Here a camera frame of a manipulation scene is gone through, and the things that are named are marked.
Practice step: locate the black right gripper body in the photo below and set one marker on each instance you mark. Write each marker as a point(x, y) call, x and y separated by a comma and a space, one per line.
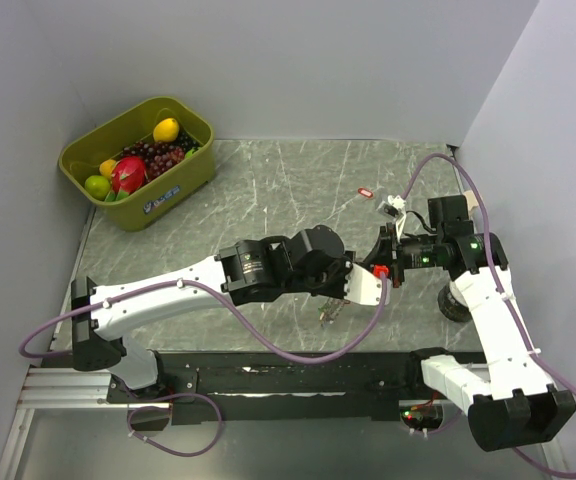
point(396, 267)

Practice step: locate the red dragon fruit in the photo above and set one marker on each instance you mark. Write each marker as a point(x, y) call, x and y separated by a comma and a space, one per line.
point(128, 176)

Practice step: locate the small orange fruit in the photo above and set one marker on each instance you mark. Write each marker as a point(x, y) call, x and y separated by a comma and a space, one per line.
point(107, 167)

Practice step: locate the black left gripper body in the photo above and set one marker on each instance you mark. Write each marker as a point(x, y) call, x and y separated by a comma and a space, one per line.
point(331, 284)

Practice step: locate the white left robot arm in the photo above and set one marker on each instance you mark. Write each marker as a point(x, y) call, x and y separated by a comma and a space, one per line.
point(313, 261)

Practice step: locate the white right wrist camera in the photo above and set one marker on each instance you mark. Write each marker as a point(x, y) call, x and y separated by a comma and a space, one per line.
point(394, 207)

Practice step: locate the green lime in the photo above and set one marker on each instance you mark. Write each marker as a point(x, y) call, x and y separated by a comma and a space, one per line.
point(97, 186)

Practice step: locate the black tape roll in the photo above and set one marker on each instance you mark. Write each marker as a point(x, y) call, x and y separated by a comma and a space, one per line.
point(451, 308)

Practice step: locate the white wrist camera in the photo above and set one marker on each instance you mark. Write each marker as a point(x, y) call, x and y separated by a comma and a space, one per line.
point(361, 287)
point(394, 207)

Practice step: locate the olive green plastic bin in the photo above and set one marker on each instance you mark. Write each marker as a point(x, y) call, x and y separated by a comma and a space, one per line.
point(135, 212)

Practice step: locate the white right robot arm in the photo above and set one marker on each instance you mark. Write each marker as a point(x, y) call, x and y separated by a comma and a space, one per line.
point(518, 403)

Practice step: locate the aluminium rail frame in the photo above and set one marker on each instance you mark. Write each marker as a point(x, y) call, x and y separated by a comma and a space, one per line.
point(53, 389)

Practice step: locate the red key tag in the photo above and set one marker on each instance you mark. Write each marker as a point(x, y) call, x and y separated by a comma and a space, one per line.
point(365, 193)

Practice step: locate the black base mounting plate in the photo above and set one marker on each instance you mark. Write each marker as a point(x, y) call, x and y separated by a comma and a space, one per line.
point(238, 386)

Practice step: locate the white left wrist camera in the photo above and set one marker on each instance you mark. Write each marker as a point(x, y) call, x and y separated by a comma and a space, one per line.
point(361, 287)

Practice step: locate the soap pump bottle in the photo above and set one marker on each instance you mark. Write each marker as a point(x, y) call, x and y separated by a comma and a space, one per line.
point(472, 201)

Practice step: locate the dark red grape bunch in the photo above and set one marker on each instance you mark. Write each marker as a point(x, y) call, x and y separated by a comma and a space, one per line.
point(159, 157)

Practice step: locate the yellow lemon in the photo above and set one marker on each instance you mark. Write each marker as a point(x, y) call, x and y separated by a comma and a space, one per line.
point(166, 131)

